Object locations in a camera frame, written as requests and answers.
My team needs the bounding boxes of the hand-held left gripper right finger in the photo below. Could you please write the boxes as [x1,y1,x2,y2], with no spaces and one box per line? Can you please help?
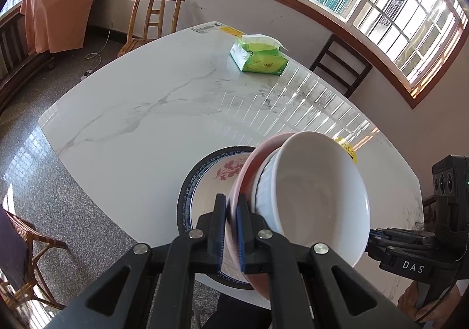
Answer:
[236,194,422,329]

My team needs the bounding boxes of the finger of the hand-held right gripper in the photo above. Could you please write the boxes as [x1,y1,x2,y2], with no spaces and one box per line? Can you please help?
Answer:
[367,236,407,262]
[370,227,436,243]

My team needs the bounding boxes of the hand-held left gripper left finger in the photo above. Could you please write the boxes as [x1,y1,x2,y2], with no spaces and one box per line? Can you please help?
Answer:
[46,193,228,329]

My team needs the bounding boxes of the white rose print plate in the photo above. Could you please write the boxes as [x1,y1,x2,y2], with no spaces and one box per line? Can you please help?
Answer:
[188,152,253,284]

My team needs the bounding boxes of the dark blue patterned plate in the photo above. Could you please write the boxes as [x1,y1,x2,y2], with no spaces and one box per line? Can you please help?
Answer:
[176,146,257,291]

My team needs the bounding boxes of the white rabbit print bowl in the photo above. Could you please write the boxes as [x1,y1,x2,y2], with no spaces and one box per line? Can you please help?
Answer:
[251,130,371,269]

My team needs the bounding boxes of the person's right hand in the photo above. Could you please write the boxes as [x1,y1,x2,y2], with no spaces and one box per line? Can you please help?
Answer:
[397,282,462,323]

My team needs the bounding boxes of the dark wooden chair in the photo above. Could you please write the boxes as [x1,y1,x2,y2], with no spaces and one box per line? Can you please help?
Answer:
[421,194,440,231]
[310,34,373,98]

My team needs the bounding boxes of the person's dark trousers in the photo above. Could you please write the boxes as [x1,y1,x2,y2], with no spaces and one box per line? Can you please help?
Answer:
[216,292,272,329]

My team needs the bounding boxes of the green tissue pack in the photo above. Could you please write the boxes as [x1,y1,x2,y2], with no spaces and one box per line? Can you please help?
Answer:
[230,34,290,78]

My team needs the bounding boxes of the rattan chair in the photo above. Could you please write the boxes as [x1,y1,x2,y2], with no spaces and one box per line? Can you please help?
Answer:
[0,204,70,318]

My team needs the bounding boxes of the white table label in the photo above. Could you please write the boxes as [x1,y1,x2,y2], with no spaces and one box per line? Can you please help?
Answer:
[188,22,220,33]

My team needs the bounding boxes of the dark wooden bench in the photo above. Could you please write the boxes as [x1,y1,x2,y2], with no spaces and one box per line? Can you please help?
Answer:
[0,7,55,110]

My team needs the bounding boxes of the orange cloth cover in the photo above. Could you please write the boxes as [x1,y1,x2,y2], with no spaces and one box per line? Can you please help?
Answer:
[19,0,108,55]

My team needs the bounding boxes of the white floor cable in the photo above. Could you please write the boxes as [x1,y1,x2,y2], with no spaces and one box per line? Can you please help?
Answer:
[81,23,114,79]

